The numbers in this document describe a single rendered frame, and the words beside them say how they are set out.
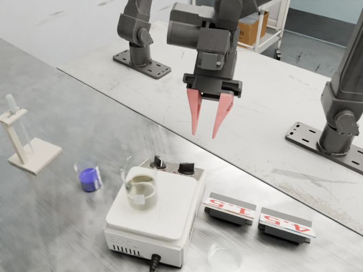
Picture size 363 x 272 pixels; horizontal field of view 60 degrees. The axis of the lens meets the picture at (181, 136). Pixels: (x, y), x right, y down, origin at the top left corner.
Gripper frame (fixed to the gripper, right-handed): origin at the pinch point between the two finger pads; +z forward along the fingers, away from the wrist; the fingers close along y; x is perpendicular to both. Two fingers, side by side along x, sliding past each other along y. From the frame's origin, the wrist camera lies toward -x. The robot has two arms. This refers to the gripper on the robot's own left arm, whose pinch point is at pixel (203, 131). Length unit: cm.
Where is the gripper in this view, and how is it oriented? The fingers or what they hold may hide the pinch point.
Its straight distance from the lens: 55.4
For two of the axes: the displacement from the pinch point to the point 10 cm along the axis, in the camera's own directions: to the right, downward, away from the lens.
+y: 9.7, 1.8, -1.9
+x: 1.7, 1.4, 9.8
